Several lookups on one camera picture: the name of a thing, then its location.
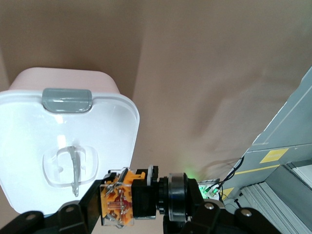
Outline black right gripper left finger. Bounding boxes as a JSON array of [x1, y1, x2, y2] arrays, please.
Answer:
[[14, 179, 104, 234]]

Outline brown table mat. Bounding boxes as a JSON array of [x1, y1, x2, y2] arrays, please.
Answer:
[[0, 0, 312, 193]]

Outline black base cable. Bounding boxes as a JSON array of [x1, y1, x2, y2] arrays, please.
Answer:
[[204, 156, 244, 195]]

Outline grey ribbed floor panels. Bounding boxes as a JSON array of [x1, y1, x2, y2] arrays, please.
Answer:
[[243, 162, 312, 234]]

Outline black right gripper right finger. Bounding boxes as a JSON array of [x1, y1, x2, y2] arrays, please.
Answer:
[[163, 179, 281, 234]]

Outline orange and black switch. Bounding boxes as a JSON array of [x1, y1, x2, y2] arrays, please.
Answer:
[[99, 165, 194, 229]]

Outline white lidded storage box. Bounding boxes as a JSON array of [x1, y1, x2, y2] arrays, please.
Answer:
[[0, 67, 141, 216]]

